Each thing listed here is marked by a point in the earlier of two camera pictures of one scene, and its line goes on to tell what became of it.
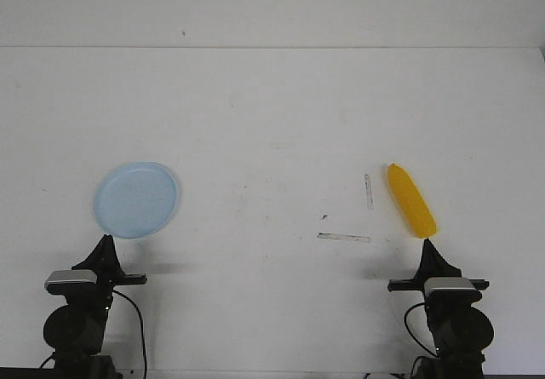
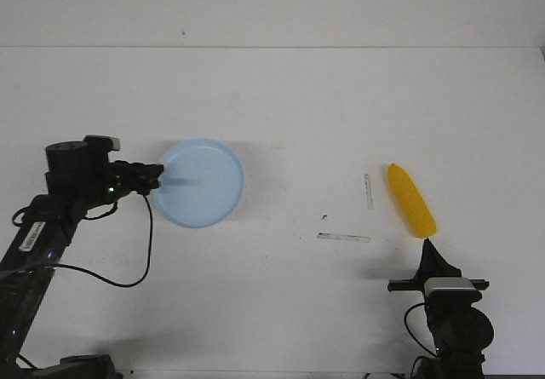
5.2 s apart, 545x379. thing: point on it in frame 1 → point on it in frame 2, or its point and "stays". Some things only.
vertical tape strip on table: x=370 y=194 stays
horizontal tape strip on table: x=344 y=237 stays
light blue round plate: x=134 y=199 → x=203 y=183
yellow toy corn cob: x=412 y=201 stays
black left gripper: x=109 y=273 → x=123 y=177
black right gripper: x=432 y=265 stays
